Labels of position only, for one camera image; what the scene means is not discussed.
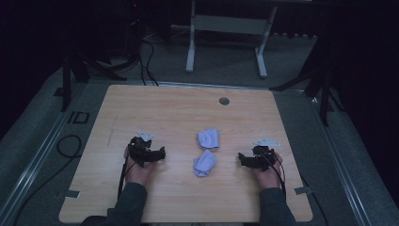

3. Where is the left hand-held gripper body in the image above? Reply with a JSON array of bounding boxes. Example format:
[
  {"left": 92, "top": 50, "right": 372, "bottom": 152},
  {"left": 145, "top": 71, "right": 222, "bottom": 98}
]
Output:
[{"left": 127, "top": 130, "right": 162, "bottom": 168}]

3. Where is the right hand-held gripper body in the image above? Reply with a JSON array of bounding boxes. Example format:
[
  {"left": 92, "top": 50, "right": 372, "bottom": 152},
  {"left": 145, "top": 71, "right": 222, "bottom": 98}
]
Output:
[{"left": 242, "top": 137, "right": 282, "bottom": 172}]

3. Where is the light blue sock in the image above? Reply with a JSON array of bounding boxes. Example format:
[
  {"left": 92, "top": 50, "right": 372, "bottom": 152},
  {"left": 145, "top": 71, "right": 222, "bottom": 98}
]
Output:
[
  {"left": 192, "top": 149, "right": 217, "bottom": 178},
  {"left": 197, "top": 127, "right": 220, "bottom": 151}
]

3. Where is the person's right hand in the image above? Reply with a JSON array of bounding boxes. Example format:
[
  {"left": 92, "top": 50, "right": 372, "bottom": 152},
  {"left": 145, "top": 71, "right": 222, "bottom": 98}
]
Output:
[{"left": 252, "top": 153, "right": 284, "bottom": 190}]

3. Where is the person's left hand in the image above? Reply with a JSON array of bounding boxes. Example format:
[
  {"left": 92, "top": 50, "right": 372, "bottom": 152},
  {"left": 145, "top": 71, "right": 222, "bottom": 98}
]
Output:
[{"left": 123, "top": 146, "right": 158, "bottom": 188}]

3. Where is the black tripod stand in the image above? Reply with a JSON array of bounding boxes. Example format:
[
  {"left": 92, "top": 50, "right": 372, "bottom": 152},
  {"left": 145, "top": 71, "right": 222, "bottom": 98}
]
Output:
[
  {"left": 60, "top": 18, "right": 141, "bottom": 113},
  {"left": 268, "top": 31, "right": 346, "bottom": 127}
]

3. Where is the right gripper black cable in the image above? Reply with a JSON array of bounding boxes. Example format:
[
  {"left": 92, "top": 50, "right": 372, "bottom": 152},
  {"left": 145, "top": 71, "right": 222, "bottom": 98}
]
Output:
[{"left": 263, "top": 152, "right": 288, "bottom": 200}]

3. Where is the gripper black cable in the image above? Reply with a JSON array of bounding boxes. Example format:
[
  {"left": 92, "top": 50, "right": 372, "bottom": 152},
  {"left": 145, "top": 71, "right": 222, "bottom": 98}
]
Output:
[
  {"left": 117, "top": 153, "right": 137, "bottom": 200},
  {"left": 263, "top": 152, "right": 288, "bottom": 200}
]

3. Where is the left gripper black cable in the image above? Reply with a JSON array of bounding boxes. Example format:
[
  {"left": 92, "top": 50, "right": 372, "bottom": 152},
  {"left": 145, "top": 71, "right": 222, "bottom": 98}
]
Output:
[{"left": 117, "top": 153, "right": 137, "bottom": 200}]

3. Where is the black floor cable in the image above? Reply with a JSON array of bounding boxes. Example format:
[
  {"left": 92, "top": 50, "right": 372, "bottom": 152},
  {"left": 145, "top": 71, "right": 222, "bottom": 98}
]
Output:
[
  {"left": 137, "top": 37, "right": 160, "bottom": 87},
  {"left": 11, "top": 135, "right": 83, "bottom": 226}
]

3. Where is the white metal desk frame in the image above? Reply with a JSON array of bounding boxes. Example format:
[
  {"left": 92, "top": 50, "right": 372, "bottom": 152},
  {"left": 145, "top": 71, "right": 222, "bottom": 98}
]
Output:
[{"left": 185, "top": 0, "right": 279, "bottom": 79}]

